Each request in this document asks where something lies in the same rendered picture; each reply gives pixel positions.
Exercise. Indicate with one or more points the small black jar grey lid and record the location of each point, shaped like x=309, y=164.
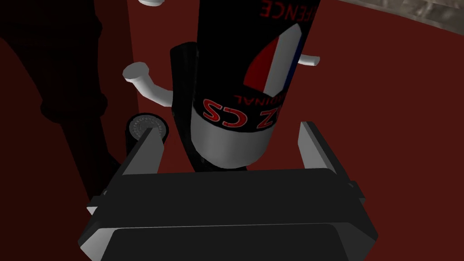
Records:
x=137, y=126

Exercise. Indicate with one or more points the black stand with white arms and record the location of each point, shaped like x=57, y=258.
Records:
x=146, y=86

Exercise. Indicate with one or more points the black can with red print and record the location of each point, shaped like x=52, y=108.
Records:
x=232, y=145

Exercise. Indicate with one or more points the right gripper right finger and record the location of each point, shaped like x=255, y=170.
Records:
x=312, y=152

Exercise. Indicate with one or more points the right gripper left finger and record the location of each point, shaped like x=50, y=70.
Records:
x=145, y=156

